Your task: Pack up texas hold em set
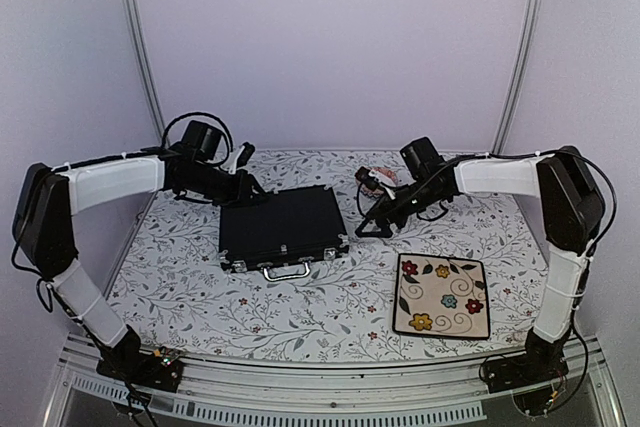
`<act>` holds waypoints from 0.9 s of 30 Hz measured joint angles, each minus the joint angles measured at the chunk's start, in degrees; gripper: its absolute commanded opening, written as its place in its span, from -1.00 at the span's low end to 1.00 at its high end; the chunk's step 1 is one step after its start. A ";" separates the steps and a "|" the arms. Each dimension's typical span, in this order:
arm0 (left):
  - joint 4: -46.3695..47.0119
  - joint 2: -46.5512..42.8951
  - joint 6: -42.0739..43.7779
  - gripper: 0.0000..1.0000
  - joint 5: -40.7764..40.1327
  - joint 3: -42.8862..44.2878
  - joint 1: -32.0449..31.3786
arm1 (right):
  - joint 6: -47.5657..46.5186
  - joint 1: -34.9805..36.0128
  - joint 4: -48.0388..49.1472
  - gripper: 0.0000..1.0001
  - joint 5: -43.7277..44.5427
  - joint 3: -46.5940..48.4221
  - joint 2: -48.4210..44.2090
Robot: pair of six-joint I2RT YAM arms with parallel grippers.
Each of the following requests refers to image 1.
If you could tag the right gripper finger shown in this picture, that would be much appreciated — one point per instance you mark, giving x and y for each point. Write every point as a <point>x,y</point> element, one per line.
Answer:
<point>382,233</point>
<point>374,216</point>

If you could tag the floral square plate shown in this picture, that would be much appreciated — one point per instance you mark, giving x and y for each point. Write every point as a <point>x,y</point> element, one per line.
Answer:
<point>440,297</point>

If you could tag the front aluminium rail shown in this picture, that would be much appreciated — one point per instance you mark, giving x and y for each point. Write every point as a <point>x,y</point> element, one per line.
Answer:
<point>226,391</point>

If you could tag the left aluminium frame post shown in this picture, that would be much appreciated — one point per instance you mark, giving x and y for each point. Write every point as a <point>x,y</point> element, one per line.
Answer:
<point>135,27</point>

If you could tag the right aluminium frame post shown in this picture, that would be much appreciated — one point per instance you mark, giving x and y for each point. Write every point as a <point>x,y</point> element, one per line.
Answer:
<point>526,40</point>

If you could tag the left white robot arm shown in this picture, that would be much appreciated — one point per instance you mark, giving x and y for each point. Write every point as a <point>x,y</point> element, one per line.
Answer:
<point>60,209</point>

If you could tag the red patterned bowl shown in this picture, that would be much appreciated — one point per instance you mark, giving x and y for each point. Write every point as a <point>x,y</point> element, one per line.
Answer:
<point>385,176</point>

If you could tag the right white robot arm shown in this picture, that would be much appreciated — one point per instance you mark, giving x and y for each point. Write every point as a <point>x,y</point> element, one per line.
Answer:
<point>575,214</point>

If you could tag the black poker case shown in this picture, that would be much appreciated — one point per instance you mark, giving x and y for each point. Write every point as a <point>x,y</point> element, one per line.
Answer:
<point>284,234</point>

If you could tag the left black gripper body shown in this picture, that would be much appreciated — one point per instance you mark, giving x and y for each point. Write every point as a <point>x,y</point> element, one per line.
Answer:
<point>224,192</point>

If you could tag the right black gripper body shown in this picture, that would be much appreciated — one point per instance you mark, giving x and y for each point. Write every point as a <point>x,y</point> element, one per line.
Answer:
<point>402,215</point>

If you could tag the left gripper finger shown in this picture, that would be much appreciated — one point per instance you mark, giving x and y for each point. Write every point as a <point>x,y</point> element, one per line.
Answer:
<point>256,187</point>
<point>257,202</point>

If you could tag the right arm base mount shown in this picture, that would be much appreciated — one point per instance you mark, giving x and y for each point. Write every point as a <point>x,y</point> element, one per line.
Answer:
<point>540,374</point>

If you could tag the aluminium frame post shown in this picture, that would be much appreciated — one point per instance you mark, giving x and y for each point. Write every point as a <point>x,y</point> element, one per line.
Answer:
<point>135,27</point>
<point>526,40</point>

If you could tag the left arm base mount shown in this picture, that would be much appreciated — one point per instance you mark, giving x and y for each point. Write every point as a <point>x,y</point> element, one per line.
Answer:
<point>129,364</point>

